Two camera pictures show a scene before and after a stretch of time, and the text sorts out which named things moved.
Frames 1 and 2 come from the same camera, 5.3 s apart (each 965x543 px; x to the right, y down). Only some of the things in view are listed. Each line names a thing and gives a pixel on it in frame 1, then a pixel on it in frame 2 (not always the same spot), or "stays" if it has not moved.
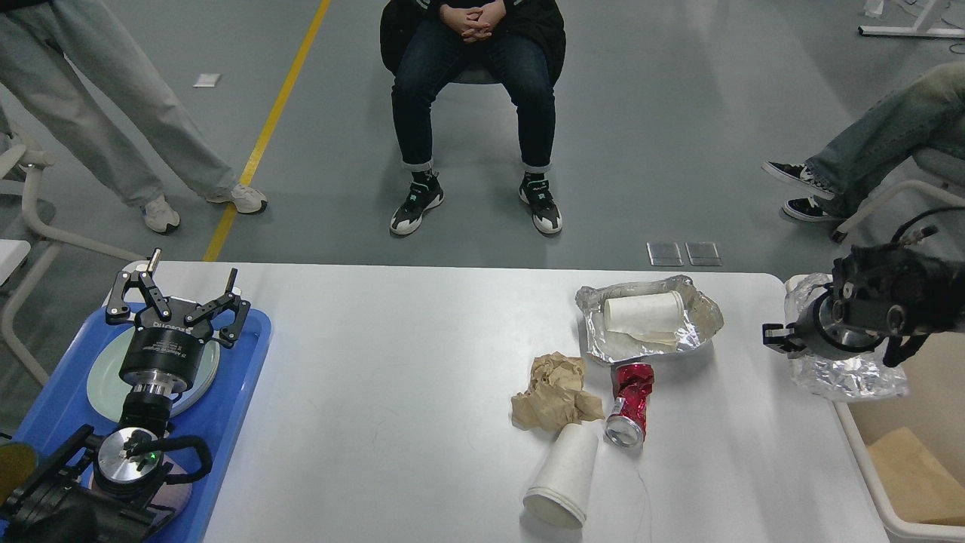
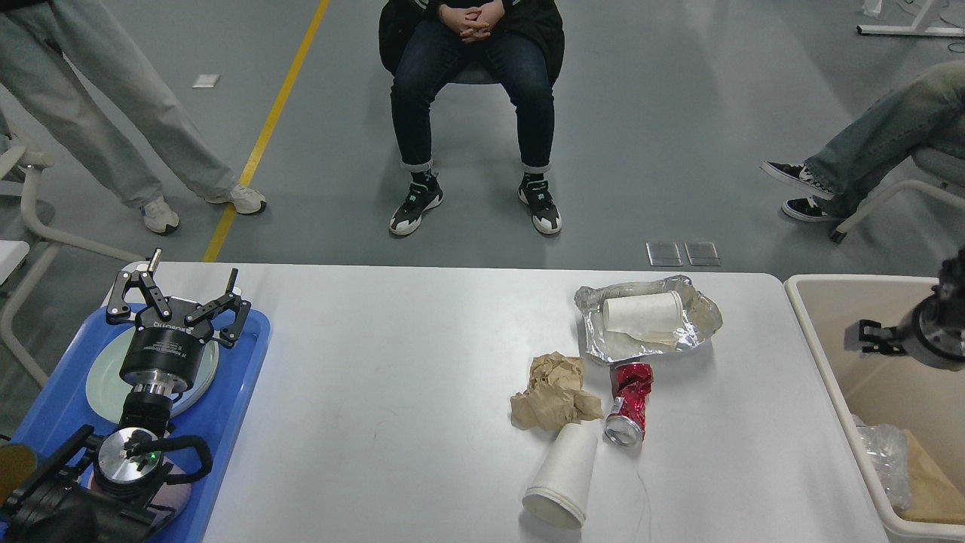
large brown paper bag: x=920 y=489 stays
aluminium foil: x=828 y=370 -> x=889 y=446
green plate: x=109 y=394 stays
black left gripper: x=164 y=355 stays
